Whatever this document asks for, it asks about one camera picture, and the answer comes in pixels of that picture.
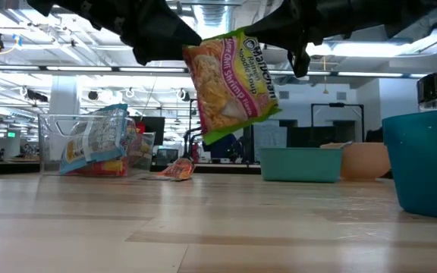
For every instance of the dark blue tray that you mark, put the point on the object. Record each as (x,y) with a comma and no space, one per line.
(427,163)

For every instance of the overhead light rail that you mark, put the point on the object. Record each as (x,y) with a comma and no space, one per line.
(78,69)

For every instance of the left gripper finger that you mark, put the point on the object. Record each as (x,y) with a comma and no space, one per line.
(165,41)

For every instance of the orange brown candy bag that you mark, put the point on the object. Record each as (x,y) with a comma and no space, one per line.
(178,170)

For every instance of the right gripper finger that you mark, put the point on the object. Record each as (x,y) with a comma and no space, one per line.
(300,60)
(283,26)

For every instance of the chicken ramen packet with green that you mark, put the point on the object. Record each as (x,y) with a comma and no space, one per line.
(230,87)

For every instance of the clear plastic container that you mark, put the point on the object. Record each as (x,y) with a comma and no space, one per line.
(51,151)

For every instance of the red snack packet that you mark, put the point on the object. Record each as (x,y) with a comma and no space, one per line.
(140,127)

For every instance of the teal rectangular container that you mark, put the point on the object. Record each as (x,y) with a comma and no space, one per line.
(302,165)

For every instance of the metal spoon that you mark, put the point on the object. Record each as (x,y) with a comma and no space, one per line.
(341,144)

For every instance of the black background frame stand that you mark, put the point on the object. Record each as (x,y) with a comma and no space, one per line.
(192,113)
(336,104)

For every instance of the large silver ventilation duct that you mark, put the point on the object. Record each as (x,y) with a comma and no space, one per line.
(212,15)

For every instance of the orange bowl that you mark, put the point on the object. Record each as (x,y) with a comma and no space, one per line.
(366,161)

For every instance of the red and yellow ramen packet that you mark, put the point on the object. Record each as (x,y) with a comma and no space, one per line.
(104,167)

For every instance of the blue beef ramen packet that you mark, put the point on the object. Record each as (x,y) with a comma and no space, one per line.
(93,140)

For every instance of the person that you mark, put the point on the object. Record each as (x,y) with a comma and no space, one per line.
(222,148)

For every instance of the white pillar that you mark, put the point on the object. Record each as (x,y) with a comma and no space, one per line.
(65,95)

